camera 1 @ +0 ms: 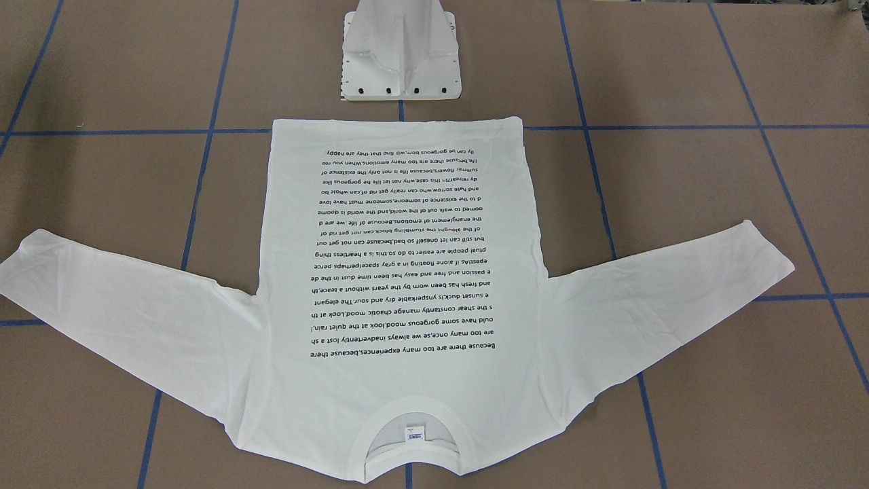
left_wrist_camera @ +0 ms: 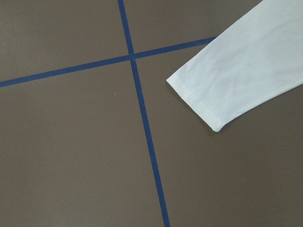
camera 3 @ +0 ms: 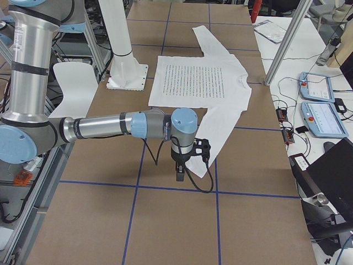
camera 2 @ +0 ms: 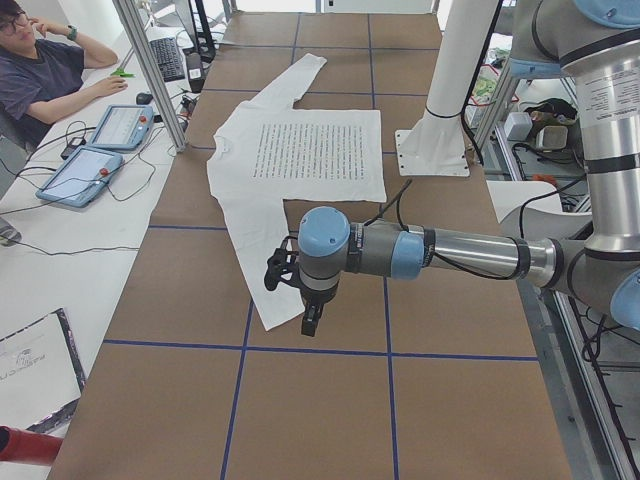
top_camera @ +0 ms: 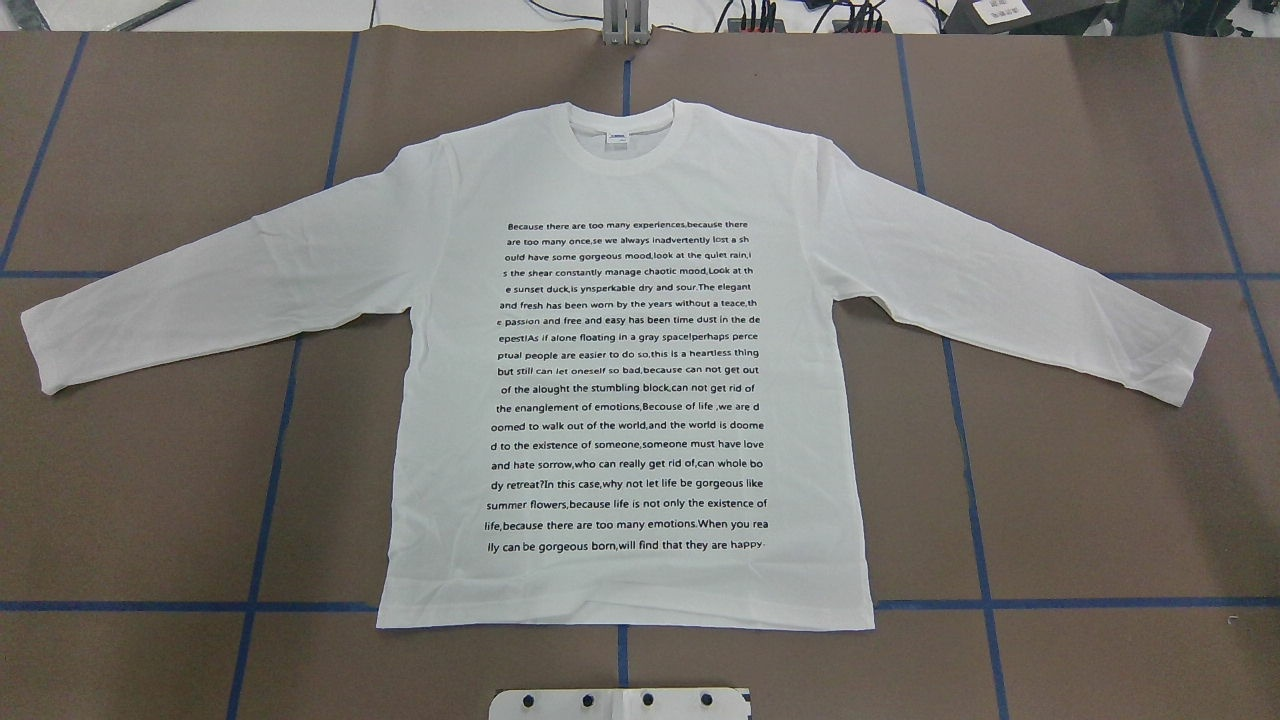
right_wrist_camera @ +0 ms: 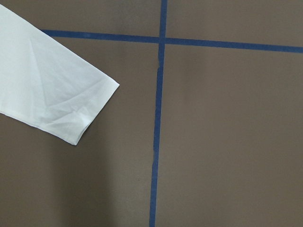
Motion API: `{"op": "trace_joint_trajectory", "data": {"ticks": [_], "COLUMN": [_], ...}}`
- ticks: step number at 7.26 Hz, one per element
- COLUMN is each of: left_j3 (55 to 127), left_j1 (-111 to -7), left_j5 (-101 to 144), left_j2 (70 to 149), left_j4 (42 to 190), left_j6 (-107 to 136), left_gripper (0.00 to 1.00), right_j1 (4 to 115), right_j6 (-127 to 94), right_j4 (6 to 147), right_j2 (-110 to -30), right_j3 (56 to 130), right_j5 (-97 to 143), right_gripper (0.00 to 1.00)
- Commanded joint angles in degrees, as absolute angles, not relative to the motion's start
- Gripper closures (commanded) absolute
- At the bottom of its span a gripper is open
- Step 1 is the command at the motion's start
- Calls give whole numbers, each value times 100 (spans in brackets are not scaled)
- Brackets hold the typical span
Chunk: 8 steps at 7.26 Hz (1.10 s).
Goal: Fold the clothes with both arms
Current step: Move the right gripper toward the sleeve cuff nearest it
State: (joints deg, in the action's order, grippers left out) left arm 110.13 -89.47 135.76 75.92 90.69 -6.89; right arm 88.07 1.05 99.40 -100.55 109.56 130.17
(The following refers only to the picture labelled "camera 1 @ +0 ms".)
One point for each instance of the white long-sleeve printed shirt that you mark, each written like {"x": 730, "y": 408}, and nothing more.
{"x": 403, "y": 313}

